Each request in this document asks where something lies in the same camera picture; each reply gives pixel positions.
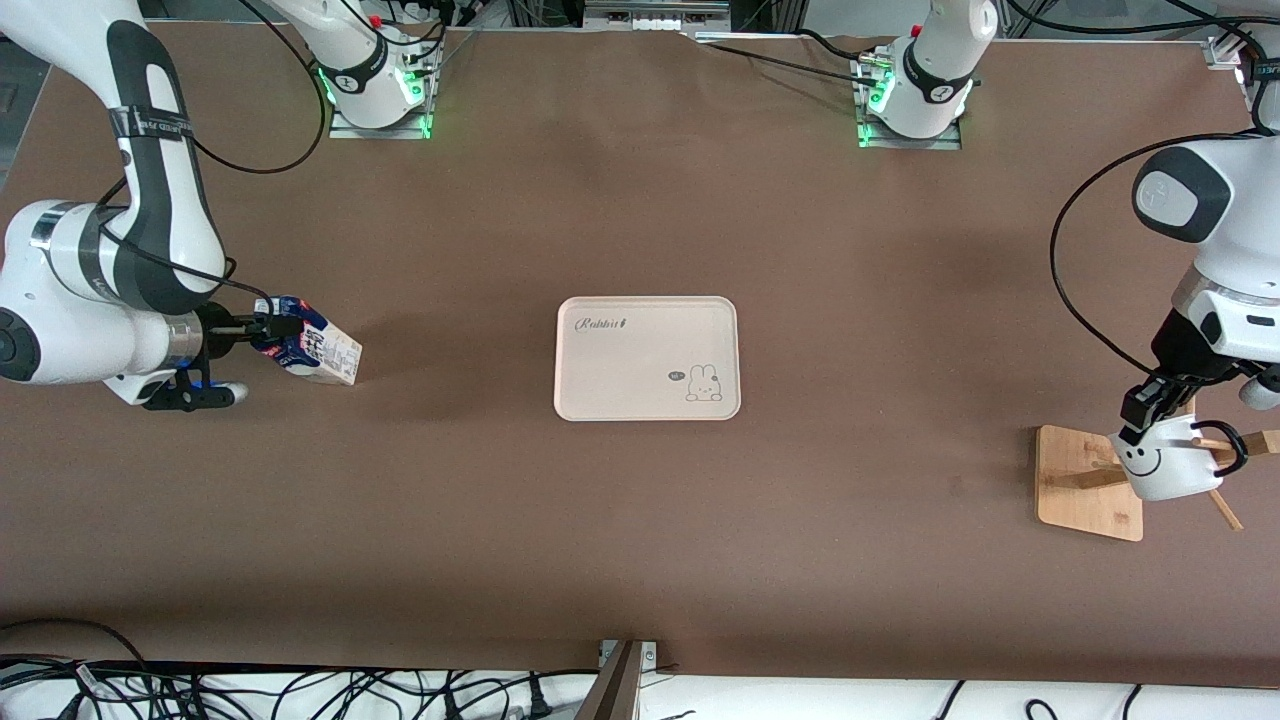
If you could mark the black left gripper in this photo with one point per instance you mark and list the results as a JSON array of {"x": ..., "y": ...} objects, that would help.
[{"x": 1183, "y": 355}]

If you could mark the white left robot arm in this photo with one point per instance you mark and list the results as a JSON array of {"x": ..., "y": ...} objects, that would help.
[{"x": 1235, "y": 250}]

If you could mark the beige rabbit print tray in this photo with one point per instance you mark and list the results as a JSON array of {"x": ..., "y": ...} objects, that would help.
[{"x": 640, "y": 360}]

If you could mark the wooden mug tree stand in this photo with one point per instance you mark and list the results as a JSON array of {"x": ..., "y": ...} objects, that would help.
[{"x": 1080, "y": 500}]

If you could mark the blue white milk carton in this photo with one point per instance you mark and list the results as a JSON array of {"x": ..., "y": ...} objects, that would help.
[{"x": 325, "y": 352}]

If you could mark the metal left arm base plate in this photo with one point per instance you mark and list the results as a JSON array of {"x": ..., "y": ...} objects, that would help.
[{"x": 910, "y": 143}]

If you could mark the aluminium corner bracket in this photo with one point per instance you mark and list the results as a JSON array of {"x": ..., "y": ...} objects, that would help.
[{"x": 1225, "y": 52}]

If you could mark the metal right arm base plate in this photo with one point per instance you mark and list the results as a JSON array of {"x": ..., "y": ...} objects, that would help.
[{"x": 380, "y": 132}]

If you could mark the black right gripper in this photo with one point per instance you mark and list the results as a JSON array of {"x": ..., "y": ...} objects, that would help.
[{"x": 216, "y": 331}]

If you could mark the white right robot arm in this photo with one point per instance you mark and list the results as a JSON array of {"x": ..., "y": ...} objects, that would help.
[{"x": 60, "y": 330}]

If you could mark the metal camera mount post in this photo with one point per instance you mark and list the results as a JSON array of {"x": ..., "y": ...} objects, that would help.
[{"x": 615, "y": 690}]

